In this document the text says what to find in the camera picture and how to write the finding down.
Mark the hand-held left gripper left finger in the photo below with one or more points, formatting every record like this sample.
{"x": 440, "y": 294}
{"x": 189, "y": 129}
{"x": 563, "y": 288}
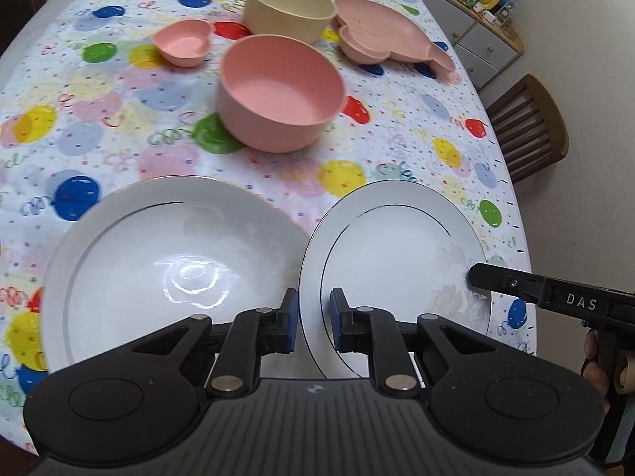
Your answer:
{"x": 290, "y": 323}

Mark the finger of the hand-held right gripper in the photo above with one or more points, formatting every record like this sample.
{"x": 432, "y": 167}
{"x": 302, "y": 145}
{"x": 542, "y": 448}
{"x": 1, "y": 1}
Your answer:
{"x": 496, "y": 280}

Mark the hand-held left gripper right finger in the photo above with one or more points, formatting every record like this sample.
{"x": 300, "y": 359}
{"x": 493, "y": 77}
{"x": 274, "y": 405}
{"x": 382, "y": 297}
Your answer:
{"x": 337, "y": 323}

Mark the small white plate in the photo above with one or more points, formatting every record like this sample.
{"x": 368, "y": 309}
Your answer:
{"x": 397, "y": 248}

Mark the pink heart-shaped dish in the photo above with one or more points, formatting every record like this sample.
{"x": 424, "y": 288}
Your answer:
{"x": 181, "y": 44}

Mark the person's right hand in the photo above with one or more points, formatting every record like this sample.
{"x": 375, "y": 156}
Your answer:
{"x": 594, "y": 362}

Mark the large white plate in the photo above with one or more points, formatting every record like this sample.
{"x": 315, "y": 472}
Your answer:
{"x": 173, "y": 238}

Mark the dark wooden slatted chair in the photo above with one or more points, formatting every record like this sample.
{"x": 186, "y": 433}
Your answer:
{"x": 531, "y": 129}

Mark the pink round bowl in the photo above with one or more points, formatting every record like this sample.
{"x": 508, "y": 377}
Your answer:
{"x": 278, "y": 99}

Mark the grey drawer cabinet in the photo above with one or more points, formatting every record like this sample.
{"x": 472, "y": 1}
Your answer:
{"x": 488, "y": 47}

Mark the balloon printed tablecloth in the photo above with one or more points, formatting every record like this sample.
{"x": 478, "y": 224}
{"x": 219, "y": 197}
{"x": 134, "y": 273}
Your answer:
{"x": 124, "y": 109}

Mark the pink divided plate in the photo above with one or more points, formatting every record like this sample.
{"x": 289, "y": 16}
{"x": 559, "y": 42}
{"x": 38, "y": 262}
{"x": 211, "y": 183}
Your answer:
{"x": 387, "y": 29}

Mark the cream round bowl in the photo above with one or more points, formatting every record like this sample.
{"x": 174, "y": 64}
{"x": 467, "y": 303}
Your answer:
{"x": 278, "y": 15}

